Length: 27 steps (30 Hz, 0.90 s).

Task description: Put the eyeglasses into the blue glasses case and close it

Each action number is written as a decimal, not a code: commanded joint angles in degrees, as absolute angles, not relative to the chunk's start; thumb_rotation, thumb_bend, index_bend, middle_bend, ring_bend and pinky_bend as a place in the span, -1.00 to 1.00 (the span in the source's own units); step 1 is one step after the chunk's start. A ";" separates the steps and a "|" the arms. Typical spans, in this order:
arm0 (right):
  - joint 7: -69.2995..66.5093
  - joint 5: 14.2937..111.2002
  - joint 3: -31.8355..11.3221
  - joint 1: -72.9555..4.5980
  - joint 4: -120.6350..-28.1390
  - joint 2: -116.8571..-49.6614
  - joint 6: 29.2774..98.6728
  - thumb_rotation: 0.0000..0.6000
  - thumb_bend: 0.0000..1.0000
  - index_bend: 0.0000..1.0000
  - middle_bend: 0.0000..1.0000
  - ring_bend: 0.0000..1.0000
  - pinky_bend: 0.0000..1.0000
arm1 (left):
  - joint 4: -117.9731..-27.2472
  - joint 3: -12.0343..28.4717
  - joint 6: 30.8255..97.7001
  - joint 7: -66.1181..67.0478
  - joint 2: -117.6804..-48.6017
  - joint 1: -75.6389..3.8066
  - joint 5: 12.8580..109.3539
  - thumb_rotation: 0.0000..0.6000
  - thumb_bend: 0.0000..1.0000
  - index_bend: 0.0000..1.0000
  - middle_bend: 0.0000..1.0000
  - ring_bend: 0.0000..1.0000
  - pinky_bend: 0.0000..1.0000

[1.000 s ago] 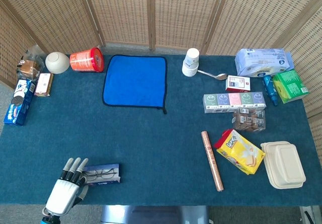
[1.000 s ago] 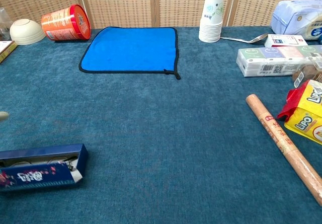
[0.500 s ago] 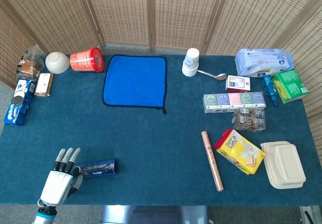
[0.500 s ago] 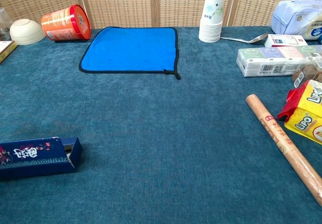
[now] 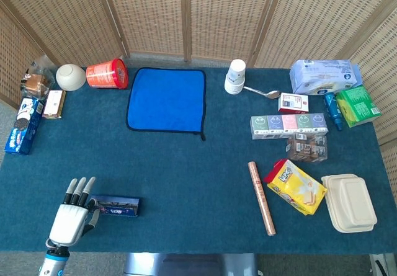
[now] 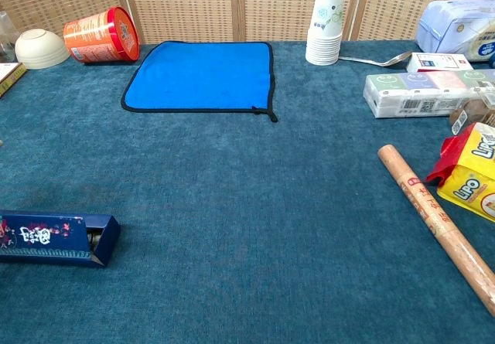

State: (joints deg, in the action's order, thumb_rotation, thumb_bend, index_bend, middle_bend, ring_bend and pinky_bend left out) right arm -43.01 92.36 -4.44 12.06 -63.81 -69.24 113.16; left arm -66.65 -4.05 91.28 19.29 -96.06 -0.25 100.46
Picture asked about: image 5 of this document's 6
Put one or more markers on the blue cloth black trim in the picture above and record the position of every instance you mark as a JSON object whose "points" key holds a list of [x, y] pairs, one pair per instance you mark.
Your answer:
{"points": [[167, 99]]}

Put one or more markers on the stack of white paper cups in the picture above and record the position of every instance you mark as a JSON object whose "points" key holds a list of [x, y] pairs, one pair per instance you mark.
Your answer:
{"points": [[235, 79]]}

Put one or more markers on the small brown white box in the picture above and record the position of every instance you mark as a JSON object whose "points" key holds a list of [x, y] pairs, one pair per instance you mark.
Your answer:
{"points": [[53, 105]]}

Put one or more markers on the small white red box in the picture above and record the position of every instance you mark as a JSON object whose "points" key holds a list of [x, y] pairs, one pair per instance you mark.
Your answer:
{"points": [[293, 103]]}

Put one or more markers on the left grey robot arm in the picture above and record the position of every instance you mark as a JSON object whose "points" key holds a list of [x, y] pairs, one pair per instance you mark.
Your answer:
{"points": [[52, 263]]}

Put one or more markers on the blue eyeglass case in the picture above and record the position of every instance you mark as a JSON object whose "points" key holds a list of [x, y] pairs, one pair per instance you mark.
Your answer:
{"points": [[119, 207]]}

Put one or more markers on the cream bowl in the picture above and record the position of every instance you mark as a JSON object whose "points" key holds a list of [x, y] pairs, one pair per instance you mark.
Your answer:
{"points": [[70, 77]]}

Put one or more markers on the wooden rolling pin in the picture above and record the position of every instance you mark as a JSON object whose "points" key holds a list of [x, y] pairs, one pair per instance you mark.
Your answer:
{"points": [[261, 197]]}

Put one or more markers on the orange tub red lid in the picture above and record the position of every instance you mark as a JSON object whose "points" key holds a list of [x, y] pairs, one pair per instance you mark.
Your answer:
{"points": [[104, 75]]}

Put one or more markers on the metal spoon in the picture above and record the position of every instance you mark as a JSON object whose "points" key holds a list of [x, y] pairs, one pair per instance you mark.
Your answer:
{"points": [[271, 94]]}

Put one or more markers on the blue Oreo cookie box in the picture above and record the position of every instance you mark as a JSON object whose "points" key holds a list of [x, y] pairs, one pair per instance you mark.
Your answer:
{"points": [[24, 127]]}

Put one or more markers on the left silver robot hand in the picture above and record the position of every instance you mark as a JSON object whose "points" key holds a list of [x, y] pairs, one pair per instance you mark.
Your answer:
{"points": [[69, 220]]}

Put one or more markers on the teal table mat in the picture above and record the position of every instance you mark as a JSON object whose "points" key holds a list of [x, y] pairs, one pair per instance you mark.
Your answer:
{"points": [[201, 170]]}

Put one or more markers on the brown clear wrapped pack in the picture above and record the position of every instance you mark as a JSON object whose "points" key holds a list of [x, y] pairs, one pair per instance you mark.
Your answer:
{"points": [[308, 150]]}

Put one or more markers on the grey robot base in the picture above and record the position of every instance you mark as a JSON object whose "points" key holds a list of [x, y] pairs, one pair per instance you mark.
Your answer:
{"points": [[192, 265]]}

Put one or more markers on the clear bag brown cake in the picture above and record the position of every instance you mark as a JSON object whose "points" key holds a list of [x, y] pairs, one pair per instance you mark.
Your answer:
{"points": [[36, 82]]}

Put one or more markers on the woven wooden folding screen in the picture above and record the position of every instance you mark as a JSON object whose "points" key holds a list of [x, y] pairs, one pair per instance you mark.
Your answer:
{"points": [[155, 15]]}

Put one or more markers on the beige lidded lunch container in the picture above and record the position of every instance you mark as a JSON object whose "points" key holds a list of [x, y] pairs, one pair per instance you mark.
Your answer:
{"points": [[349, 201]]}

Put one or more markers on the dark blue bottle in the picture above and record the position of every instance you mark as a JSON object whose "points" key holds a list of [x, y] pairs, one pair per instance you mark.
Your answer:
{"points": [[332, 108]]}

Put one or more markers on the pale blue tissue pack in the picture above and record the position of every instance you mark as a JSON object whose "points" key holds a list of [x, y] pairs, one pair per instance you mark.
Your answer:
{"points": [[324, 77]]}

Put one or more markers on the yellow red Lipo snack bag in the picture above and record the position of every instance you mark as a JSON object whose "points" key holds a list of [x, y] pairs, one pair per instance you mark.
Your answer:
{"points": [[294, 189]]}

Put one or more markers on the green tissue pack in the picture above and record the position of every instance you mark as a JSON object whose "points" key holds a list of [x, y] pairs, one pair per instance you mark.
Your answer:
{"points": [[358, 106]]}

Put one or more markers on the pastel pocket tissue multipack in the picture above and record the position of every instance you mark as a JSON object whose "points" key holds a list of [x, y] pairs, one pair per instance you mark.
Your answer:
{"points": [[288, 125]]}

